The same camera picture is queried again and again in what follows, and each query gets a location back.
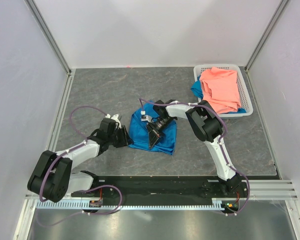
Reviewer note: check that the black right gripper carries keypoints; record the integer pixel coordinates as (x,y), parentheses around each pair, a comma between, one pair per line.
(154,136)

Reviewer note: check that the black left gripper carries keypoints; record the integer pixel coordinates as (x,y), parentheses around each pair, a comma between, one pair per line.
(125,139)

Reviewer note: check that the blue satin napkin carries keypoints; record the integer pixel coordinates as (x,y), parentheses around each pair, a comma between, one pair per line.
(139,134)

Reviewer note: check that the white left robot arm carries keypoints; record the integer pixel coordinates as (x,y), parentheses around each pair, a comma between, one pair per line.
(52,177)

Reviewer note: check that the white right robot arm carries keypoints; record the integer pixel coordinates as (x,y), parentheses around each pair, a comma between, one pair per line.
(206,125)

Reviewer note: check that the blue cloth in basket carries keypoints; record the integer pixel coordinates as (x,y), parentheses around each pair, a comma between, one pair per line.
(197,89)

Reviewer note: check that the salmon pink cloth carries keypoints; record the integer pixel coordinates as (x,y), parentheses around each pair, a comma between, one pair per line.
(220,89)

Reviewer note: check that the white plastic basket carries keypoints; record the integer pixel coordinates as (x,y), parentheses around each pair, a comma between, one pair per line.
(242,88)

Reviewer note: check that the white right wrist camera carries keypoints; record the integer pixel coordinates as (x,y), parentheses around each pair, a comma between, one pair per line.
(144,117)

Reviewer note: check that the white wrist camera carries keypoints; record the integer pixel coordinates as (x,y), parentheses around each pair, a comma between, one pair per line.
(116,118)
(144,117)

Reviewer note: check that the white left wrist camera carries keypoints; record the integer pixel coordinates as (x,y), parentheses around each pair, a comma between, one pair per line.
(116,118)

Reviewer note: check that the white slotted cable duct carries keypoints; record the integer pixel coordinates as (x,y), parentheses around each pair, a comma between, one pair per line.
(85,204)

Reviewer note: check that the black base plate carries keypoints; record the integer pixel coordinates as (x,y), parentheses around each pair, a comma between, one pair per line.
(162,190)

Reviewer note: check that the aluminium front rail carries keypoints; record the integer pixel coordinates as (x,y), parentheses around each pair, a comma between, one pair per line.
(256,187)

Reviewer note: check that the left aluminium frame post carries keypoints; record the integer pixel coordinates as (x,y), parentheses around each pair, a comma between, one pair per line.
(48,35)

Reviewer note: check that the aluminium frame post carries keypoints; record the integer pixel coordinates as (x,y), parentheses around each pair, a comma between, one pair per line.
(48,35)
(267,33)

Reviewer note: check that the right aluminium frame post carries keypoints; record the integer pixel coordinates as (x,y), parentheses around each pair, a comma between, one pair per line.
(267,33)

